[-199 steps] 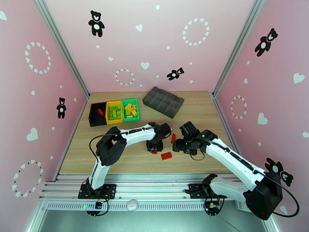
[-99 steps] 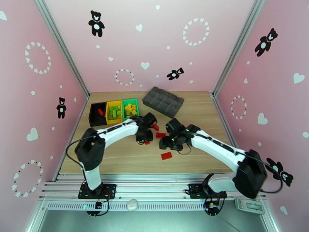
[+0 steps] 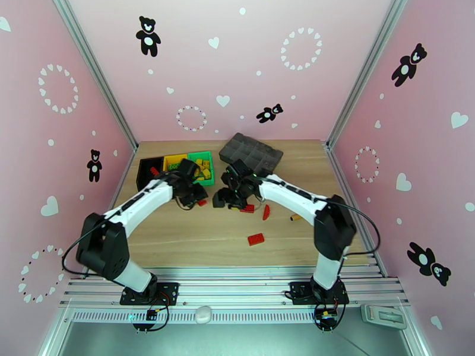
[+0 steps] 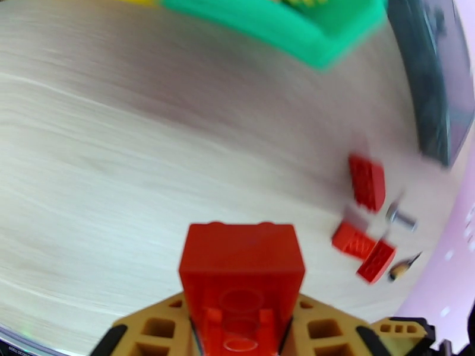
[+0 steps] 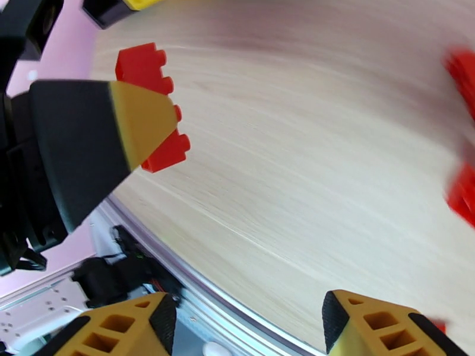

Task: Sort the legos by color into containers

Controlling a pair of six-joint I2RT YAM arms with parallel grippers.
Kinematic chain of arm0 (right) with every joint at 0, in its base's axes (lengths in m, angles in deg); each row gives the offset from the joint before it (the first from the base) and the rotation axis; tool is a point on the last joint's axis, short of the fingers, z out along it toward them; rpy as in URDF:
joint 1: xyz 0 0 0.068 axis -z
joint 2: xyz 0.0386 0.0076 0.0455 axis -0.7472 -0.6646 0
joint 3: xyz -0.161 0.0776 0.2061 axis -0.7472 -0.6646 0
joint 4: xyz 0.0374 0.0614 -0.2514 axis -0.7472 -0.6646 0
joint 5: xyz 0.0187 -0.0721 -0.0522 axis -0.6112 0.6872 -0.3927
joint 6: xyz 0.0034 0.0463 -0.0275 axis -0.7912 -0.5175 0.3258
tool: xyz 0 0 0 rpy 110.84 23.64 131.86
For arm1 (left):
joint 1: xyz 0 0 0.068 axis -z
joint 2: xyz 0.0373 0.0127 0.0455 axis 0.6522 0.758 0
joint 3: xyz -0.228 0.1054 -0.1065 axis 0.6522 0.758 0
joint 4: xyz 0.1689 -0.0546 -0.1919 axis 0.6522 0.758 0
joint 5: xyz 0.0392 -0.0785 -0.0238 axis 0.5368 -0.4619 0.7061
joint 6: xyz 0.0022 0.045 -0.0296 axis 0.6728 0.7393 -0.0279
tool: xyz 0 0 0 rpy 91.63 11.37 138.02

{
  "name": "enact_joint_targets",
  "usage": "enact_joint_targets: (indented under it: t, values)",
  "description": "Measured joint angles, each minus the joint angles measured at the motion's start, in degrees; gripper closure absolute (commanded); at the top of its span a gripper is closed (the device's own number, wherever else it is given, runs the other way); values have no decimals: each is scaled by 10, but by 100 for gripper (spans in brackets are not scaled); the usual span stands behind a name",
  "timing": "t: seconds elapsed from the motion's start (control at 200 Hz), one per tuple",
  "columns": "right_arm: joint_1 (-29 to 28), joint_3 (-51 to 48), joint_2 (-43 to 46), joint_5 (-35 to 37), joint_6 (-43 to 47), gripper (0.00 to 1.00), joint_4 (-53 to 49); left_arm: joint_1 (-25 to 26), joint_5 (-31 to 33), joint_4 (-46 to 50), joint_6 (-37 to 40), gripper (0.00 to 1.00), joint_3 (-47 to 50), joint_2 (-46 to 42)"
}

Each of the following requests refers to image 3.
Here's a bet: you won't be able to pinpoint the yellow plastic bin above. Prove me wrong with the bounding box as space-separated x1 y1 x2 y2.
162 153 190 180

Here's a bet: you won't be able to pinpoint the green plastic bin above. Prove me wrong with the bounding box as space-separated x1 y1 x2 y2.
187 151 217 187

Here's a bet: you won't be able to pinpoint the grey compartment organizer tray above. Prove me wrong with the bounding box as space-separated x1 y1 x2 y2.
218 132 284 178

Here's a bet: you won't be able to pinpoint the black plastic bin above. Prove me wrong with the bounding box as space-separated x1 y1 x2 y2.
136 156 167 193

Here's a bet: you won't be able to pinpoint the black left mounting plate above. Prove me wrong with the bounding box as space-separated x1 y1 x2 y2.
119 281 180 306

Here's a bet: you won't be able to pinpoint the black mounting plate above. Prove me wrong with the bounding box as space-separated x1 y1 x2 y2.
119 281 180 306
289 281 350 306

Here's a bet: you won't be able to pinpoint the white oval object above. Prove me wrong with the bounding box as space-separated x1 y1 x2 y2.
194 306 213 325

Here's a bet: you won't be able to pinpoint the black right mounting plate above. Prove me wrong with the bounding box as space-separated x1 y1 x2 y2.
289 281 350 306

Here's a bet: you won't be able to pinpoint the perforated metal strip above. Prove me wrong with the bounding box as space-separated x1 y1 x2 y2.
69 309 368 325

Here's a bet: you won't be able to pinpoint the grey plastic device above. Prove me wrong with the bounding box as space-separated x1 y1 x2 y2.
360 304 409 331

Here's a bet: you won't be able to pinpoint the aluminium rail platform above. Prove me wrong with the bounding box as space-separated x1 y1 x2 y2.
59 265 411 309

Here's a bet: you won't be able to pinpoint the left base wires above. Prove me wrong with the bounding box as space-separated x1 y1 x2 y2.
132 291 171 333

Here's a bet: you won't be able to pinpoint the base wires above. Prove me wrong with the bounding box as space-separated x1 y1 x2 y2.
132 291 171 333
313 291 348 333

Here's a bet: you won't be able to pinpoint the aluminium frame post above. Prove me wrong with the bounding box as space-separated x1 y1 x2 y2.
325 0 411 150
50 0 139 152

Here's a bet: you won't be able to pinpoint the right base wires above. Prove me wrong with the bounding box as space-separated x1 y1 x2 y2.
313 291 348 333

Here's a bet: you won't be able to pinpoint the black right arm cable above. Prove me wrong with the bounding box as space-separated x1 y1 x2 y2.
256 174 381 260

